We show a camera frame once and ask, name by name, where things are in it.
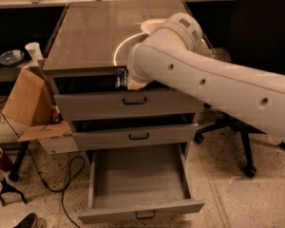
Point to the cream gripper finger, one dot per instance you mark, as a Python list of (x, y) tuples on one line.
[(133, 85)]

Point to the dark blue rxbar wrapper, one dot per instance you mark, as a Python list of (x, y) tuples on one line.
[(121, 77)]

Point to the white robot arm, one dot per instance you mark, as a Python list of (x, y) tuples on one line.
[(168, 56)]

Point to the top grey drawer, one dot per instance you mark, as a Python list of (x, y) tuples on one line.
[(123, 104)]

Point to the grey drawer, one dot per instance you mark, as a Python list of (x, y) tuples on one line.
[(137, 136), (141, 182), (123, 104)]

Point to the grey drawer cabinet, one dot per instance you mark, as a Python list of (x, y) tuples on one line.
[(92, 42)]

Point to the middle grey drawer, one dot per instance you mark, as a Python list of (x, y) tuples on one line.
[(137, 136)]

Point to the bottom grey drawer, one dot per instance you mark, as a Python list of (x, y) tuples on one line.
[(141, 182)]

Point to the white paper bowl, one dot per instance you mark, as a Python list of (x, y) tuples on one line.
[(151, 25)]

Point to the small bottle in box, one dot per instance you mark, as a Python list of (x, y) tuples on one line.
[(55, 114)]

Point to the brown cardboard box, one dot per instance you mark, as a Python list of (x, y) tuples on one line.
[(30, 103)]

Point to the white paper cup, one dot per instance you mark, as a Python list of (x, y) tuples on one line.
[(34, 51)]

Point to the dark blue plate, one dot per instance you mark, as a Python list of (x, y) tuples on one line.
[(12, 58)]

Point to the black table leg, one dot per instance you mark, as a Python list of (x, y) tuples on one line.
[(14, 173)]

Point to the black office chair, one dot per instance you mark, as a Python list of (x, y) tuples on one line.
[(250, 33)]

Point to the brown round container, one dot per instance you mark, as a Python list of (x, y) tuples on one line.
[(5, 162)]

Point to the black stand foot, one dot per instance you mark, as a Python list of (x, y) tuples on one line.
[(7, 188)]

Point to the dark shoe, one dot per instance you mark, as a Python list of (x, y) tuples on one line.
[(28, 222)]

